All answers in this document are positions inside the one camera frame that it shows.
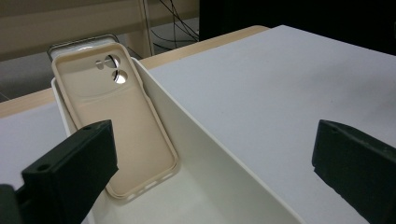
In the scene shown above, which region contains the light wooden shelf unit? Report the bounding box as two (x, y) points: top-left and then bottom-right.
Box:
(0, 0), (200, 62)

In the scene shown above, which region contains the light wooden table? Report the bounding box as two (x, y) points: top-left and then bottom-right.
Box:
(0, 25), (270, 119)

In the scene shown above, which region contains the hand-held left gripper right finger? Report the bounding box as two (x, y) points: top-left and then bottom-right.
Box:
(311, 119), (396, 224)

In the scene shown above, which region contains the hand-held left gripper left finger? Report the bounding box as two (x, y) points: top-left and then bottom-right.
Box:
(21, 119), (120, 224)

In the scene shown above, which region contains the tangle of black cables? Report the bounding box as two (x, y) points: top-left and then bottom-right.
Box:
(141, 0), (200, 52)

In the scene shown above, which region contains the black curtain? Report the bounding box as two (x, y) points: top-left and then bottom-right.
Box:
(199, 0), (396, 57)

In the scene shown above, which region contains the beige phone case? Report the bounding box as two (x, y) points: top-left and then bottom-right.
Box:
(50, 42), (180, 200)

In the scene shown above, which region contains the white plastic storage box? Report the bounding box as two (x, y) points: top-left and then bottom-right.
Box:
(50, 57), (307, 224)

